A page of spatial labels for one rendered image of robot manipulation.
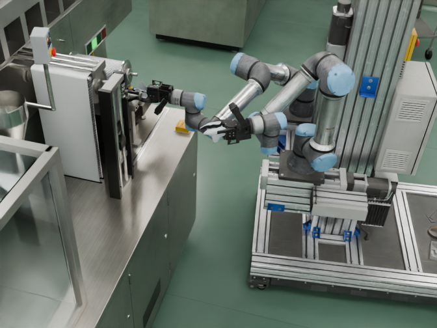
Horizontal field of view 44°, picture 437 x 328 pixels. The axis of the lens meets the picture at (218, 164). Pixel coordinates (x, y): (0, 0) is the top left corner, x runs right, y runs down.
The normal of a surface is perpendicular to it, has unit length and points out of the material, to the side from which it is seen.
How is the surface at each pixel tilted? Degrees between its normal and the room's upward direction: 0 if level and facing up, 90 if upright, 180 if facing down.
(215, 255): 0
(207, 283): 0
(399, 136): 90
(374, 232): 0
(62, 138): 90
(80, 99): 90
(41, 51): 90
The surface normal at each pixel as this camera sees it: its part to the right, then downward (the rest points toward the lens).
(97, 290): 0.04, -0.77
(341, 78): 0.33, 0.51
